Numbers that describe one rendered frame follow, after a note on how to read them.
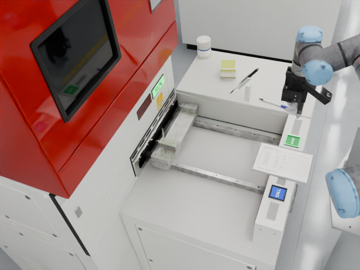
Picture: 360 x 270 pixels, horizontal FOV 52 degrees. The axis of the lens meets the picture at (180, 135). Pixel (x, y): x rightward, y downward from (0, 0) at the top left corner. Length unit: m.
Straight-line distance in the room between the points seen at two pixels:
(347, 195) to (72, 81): 0.72
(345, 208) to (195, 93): 0.99
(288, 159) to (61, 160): 0.84
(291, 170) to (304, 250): 1.00
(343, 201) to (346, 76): 2.62
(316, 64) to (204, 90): 0.74
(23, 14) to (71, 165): 0.43
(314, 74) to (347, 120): 1.99
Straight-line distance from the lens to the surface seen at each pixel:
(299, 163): 1.46
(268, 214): 1.32
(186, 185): 1.55
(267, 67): 1.86
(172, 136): 1.64
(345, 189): 0.91
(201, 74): 1.82
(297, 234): 2.40
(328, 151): 2.82
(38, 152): 0.96
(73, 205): 1.23
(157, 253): 1.71
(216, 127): 1.71
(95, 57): 1.06
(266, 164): 1.43
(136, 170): 1.53
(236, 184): 1.52
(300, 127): 1.59
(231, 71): 1.75
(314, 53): 1.14
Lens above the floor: 2.09
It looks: 47 degrees down
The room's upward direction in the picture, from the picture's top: 7 degrees counter-clockwise
